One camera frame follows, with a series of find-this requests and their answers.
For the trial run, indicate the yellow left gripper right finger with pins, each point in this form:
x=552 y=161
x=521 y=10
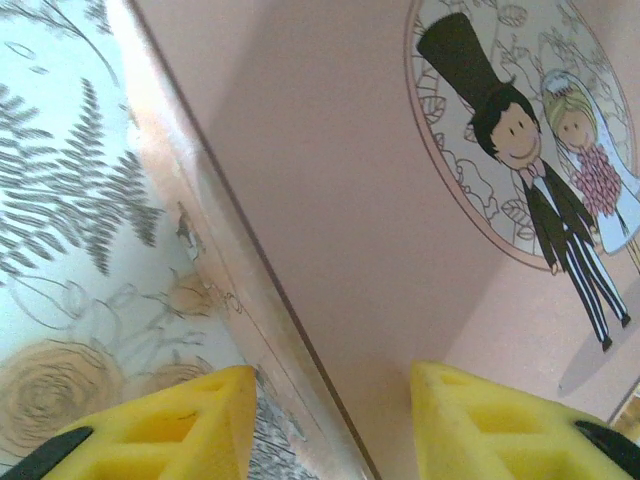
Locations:
x=500 y=440

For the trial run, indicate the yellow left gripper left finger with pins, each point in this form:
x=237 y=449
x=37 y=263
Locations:
x=150 y=440

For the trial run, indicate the pink box with wedding couple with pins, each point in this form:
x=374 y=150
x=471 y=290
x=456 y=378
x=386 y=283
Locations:
x=350 y=200

